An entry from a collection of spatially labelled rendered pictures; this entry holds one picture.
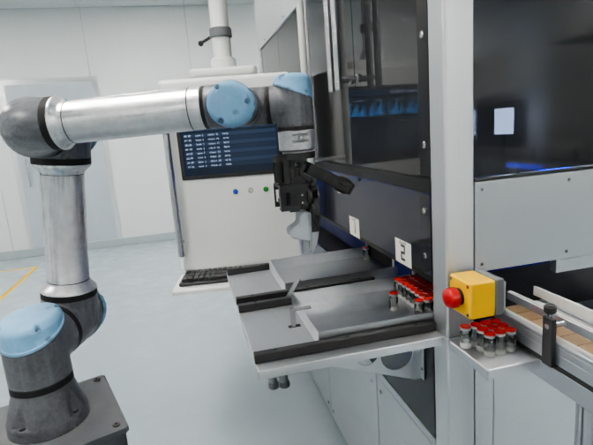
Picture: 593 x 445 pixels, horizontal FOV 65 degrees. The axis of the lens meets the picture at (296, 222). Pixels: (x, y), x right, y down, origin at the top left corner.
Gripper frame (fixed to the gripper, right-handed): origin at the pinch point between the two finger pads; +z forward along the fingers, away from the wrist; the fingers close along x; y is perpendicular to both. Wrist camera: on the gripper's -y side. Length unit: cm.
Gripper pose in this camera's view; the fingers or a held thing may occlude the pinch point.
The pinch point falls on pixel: (314, 245)
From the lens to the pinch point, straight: 100.1
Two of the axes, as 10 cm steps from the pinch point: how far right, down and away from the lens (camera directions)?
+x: 2.3, 1.8, -9.6
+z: 0.8, 9.8, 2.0
